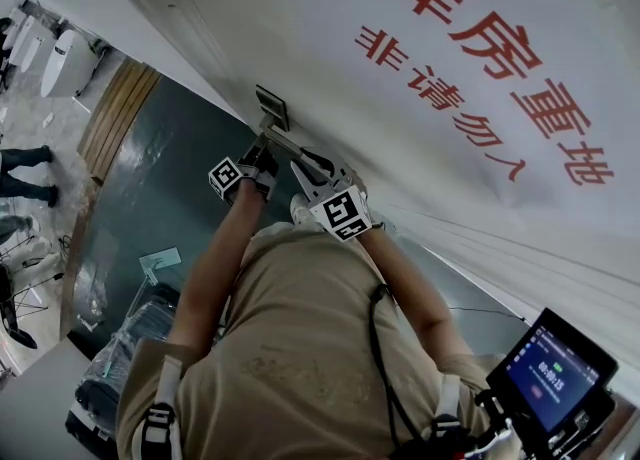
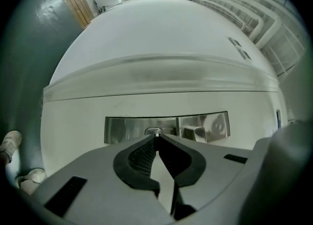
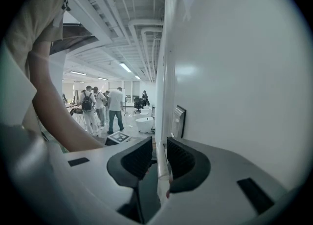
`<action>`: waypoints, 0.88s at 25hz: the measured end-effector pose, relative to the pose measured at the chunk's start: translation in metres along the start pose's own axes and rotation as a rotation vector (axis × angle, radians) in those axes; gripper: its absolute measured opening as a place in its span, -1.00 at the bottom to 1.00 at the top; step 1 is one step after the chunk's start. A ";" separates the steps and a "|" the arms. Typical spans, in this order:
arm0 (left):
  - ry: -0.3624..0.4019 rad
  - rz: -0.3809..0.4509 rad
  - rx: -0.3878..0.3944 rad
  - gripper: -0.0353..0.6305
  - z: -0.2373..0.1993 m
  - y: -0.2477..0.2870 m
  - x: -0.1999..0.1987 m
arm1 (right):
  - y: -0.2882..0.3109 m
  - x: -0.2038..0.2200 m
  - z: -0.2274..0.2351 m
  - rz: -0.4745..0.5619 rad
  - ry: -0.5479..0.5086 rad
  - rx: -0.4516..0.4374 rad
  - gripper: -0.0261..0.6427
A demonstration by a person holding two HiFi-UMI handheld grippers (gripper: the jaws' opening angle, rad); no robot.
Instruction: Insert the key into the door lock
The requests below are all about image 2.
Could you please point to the silver door lock with lever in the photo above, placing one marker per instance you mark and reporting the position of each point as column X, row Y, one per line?
column 127, row 128

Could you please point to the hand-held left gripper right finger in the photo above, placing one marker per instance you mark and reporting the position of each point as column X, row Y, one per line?
column 215, row 170

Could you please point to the white wall switch panel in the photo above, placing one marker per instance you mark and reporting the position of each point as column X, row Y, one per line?
column 244, row 53
column 235, row 41

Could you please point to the person's white shoe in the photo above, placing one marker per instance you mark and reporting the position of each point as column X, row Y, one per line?
column 11, row 141
column 34, row 173

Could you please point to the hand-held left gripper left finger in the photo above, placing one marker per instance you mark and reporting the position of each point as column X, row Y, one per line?
column 97, row 194

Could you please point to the wooden step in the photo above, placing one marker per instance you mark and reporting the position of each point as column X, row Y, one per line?
column 75, row 1

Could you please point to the bundle of white ceiling pipes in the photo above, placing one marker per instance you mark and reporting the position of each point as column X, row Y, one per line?
column 259, row 26

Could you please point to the white door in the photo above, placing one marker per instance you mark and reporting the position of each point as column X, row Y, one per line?
column 171, row 101

